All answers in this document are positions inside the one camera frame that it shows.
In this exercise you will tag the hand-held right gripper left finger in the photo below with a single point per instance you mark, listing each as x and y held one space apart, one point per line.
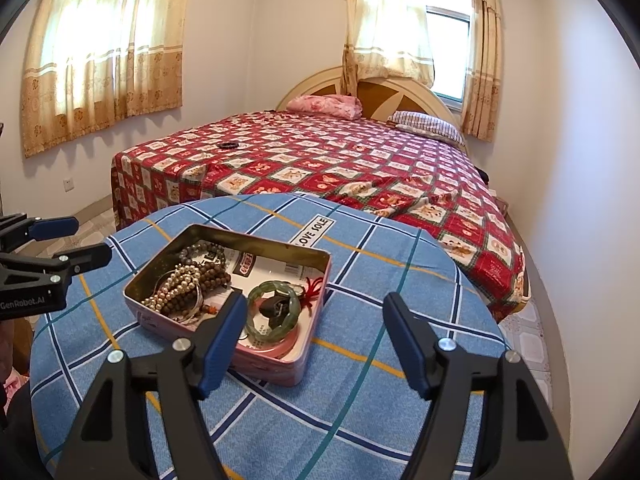
220 355

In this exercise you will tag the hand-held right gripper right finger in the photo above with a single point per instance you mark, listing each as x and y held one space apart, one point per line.
411 352

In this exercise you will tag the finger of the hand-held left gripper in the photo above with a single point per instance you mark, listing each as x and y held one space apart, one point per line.
92 256
50 227

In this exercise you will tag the thin silver bangle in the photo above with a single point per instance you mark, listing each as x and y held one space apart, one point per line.
194 311

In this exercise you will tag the pink metal tin box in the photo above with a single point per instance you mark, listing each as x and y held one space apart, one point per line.
270 366

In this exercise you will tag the green jade bangle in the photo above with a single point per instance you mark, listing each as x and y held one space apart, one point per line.
270 285

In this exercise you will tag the brown wooden furniture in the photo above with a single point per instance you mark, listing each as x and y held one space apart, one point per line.
24 340

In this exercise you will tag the blue plaid tablecloth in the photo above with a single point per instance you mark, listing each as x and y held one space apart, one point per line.
350 285

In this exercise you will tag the printed paper liner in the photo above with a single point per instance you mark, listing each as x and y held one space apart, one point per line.
280 267

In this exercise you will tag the wide beige floral curtain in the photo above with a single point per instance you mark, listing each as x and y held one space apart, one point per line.
100 60

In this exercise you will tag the red patterned bedsheet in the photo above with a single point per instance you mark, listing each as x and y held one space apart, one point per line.
350 160

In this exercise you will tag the striped pillow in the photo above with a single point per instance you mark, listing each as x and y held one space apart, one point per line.
425 124

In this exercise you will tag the pink floral pillow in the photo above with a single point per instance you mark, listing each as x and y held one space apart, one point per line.
325 105

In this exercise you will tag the cream wooden headboard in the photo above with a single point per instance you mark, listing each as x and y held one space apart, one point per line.
320 80

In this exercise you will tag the narrow beige floral curtain panel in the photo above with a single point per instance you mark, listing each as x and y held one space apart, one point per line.
482 60

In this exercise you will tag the window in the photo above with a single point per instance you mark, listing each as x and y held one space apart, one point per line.
447 45

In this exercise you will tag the low wall socket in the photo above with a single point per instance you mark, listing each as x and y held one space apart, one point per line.
67 183

